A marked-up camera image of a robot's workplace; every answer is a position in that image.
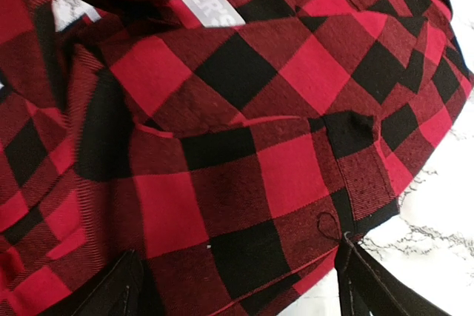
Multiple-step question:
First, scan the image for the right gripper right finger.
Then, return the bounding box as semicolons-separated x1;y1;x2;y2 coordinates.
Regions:
335;236;448;316

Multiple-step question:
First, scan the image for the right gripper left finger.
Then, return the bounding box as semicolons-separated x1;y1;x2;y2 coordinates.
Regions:
46;250;163;316

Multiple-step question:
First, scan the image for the red black plaid shirt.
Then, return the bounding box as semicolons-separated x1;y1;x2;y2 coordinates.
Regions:
1;0;473;315

